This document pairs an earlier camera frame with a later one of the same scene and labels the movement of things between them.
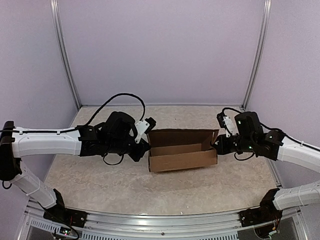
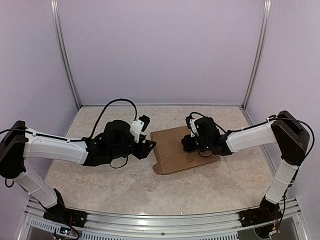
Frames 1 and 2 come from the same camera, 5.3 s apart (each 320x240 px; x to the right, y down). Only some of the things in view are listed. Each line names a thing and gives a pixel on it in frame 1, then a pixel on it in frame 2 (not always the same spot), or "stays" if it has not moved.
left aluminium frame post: (73, 76) stays
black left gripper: (144, 148) stays
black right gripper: (221, 149) -> (185, 141)
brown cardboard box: (173, 149) stays
